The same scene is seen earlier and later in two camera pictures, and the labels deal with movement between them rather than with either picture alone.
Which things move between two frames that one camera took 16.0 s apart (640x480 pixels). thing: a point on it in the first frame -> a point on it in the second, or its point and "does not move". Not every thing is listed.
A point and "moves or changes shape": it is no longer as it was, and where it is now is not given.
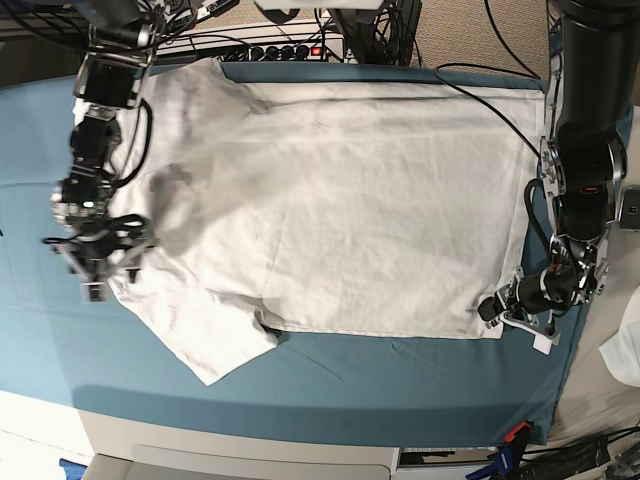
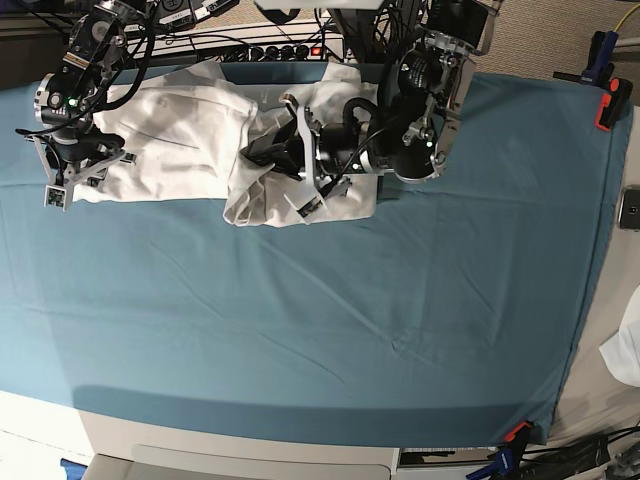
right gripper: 531,300 -> 332,153
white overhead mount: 319,4 does not move
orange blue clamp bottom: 507,458 does not move
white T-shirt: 256,208 moves or changes shape
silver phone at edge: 629,210 does not move
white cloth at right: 622,351 does not move
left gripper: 98,244 -> 69,164
